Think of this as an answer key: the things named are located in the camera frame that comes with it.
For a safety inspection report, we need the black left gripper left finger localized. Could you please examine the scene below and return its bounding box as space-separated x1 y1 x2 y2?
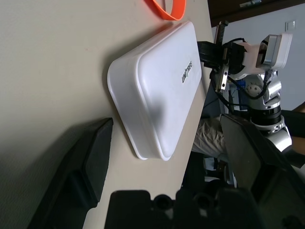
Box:
26 117 114 229

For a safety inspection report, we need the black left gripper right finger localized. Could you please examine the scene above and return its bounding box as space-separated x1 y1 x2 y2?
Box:
219 114 305 229

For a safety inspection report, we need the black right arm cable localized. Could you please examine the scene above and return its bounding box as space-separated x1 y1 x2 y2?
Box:
209 38 272 114

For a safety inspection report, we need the person's khaki trouser leg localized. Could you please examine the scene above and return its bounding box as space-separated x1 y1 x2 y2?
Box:
192 116 227 158

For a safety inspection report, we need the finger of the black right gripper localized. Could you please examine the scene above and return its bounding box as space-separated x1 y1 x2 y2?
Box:
197 41 226 72

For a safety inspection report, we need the dark brown furniture panel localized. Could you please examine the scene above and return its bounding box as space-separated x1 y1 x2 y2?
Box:
207 0 305 22

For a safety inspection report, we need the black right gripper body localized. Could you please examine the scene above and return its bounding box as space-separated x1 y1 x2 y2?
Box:
215 21 248 93

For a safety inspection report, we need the white Unitree pencil case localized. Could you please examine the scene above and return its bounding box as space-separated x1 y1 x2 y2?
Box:
106 20 203 161

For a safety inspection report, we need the teal orange shark backpack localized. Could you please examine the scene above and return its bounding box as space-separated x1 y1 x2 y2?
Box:
144 0 186 21

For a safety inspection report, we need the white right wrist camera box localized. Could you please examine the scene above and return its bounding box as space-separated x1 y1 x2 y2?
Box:
228 33 293 81

